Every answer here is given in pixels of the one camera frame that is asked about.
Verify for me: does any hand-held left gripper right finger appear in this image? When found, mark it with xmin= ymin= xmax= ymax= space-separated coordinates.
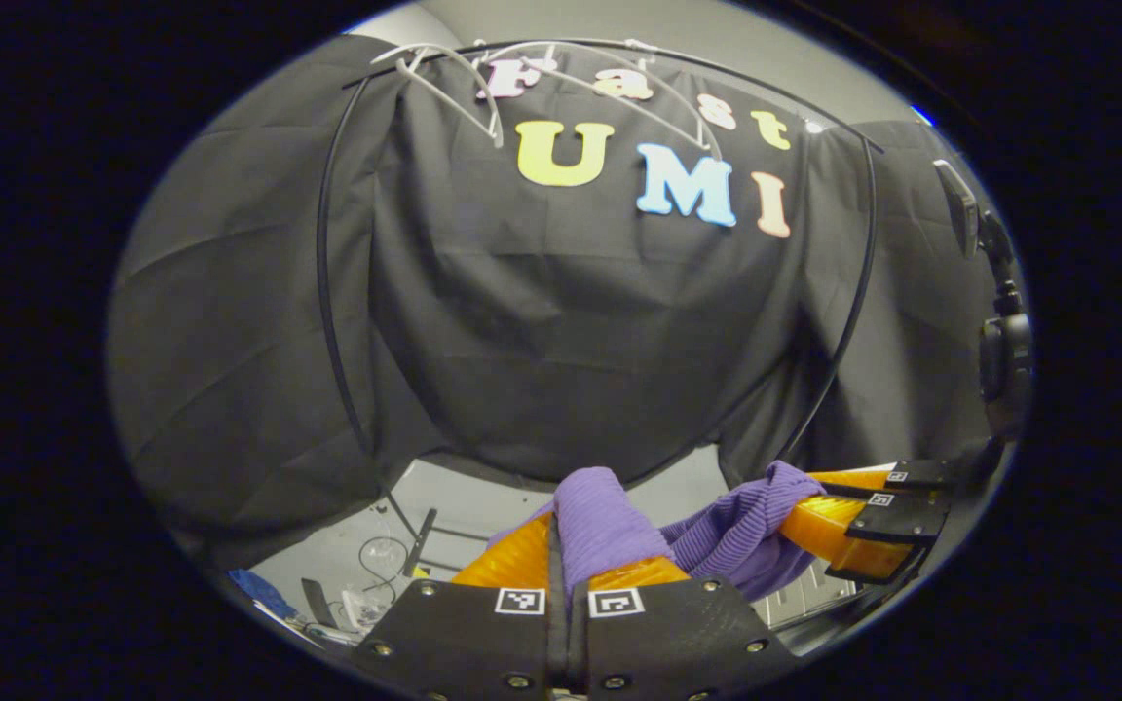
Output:
xmin=568 ymin=555 xmax=801 ymax=701

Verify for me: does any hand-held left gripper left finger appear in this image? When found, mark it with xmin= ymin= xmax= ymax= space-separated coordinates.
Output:
xmin=352 ymin=513 xmax=567 ymax=701

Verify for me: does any purple knit jacket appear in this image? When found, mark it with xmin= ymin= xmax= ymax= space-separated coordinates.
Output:
xmin=488 ymin=461 xmax=827 ymax=603

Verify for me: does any black clothes rack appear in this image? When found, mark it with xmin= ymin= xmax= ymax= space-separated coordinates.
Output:
xmin=316 ymin=37 xmax=885 ymax=577

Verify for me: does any white plastic hanger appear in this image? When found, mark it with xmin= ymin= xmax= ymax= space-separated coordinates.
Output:
xmin=371 ymin=44 xmax=505 ymax=149
xmin=483 ymin=39 xmax=726 ymax=162

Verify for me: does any silver ridged metal box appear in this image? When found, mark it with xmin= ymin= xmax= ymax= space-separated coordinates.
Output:
xmin=754 ymin=560 xmax=854 ymax=629

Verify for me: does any small white device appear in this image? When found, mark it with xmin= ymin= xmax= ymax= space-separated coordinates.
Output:
xmin=337 ymin=584 xmax=392 ymax=634

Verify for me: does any black holder stand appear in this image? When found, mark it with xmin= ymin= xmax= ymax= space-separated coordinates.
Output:
xmin=933 ymin=159 xmax=1034 ymax=444

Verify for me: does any small black device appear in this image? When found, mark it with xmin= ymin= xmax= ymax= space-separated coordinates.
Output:
xmin=301 ymin=578 xmax=338 ymax=629

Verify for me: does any blue cloth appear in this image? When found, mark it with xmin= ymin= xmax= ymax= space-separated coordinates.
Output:
xmin=228 ymin=570 xmax=301 ymax=622

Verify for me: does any black backdrop cloth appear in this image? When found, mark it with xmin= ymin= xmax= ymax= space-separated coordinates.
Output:
xmin=105 ymin=34 xmax=1010 ymax=571

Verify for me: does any thin black cable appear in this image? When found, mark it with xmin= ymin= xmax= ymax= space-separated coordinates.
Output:
xmin=358 ymin=506 xmax=411 ymax=609

